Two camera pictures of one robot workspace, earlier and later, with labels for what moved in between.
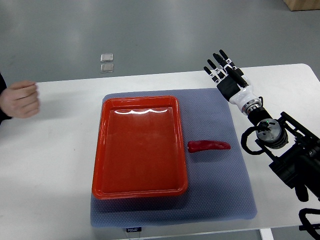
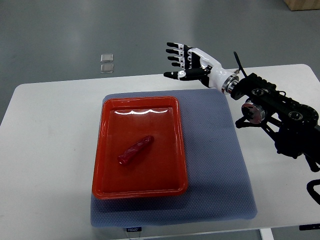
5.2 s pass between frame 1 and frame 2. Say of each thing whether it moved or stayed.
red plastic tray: stayed
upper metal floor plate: stayed
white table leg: stayed
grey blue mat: stayed
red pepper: moved
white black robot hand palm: moved
